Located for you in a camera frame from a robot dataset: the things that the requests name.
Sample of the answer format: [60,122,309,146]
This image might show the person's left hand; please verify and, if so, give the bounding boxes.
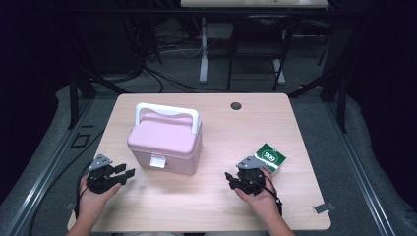
[78,175,122,217]

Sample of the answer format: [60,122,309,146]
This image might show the white desk with white legs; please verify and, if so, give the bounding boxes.
[180,0,329,85]

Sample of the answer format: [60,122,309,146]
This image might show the green and white carton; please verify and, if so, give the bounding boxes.
[254,142,287,175]

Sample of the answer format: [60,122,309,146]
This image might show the black metal frame post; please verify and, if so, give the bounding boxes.
[68,70,81,130]
[336,74,349,134]

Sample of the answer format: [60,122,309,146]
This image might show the person's right hand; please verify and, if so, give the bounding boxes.
[234,167,282,217]

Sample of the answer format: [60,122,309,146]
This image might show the black floor cables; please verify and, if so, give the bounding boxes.
[141,63,230,95]

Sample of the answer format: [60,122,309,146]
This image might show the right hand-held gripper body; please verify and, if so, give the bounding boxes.
[235,155,267,197]

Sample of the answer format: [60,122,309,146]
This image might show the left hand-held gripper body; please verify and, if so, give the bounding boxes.
[86,153,123,195]

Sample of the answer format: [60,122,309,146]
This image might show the white floor cable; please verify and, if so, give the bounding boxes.
[159,38,205,59]

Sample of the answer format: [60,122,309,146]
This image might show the right hand-held gripper black cable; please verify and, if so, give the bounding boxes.
[261,168,284,217]

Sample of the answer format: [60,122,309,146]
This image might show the long metal floor rail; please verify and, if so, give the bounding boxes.
[326,101,396,236]
[4,97,96,236]

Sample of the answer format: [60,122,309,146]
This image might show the small metal table bracket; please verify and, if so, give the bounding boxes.
[312,202,336,214]

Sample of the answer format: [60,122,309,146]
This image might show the pink and white storage box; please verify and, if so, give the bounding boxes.
[127,102,204,176]

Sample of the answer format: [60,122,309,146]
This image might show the black metal chair frame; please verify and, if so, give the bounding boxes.
[226,14,298,91]

